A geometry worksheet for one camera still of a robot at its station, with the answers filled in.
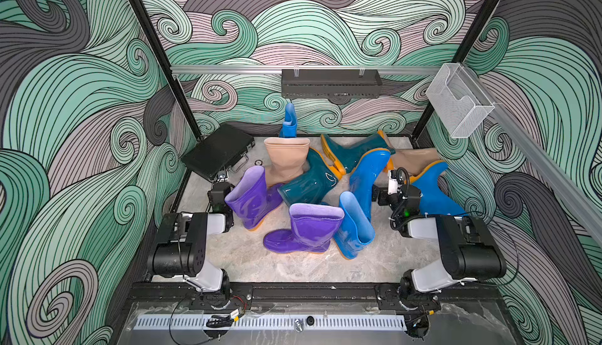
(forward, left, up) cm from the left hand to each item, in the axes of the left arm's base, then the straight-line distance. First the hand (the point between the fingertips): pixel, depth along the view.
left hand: (227, 185), depth 94 cm
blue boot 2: (+2, -56, +3) cm, 56 cm away
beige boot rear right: (+16, -83, -3) cm, 85 cm away
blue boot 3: (-7, -83, 0) cm, 83 cm away
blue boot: (+15, -26, +19) cm, 35 cm away
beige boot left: (+6, -25, +11) cm, 28 cm away
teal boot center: (+4, -38, -1) cm, 38 cm away
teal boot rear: (+16, -49, +1) cm, 51 cm away
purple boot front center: (-24, -33, +15) cm, 44 cm away
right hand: (+1, -63, +2) cm, 63 cm away
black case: (+22, +6, -2) cm, 23 cm away
